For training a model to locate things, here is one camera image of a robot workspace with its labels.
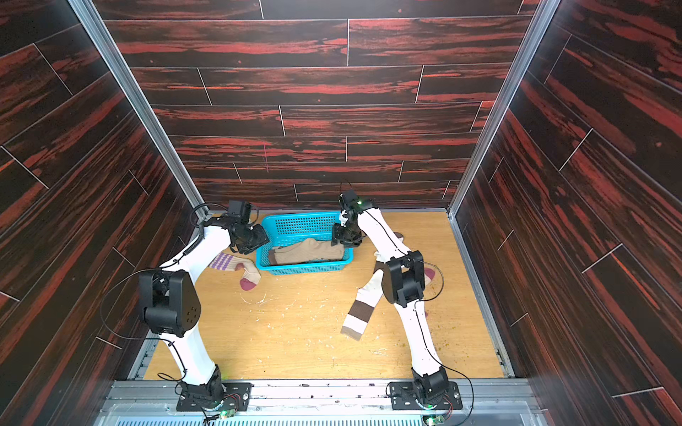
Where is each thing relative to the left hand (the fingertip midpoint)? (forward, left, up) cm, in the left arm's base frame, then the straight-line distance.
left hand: (267, 240), depth 95 cm
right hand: (+3, -28, -3) cm, 28 cm away
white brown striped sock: (-16, -37, -12) cm, 42 cm away
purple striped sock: (-9, +7, -11) cm, 16 cm away
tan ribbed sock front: (+1, -14, -7) cm, 16 cm away
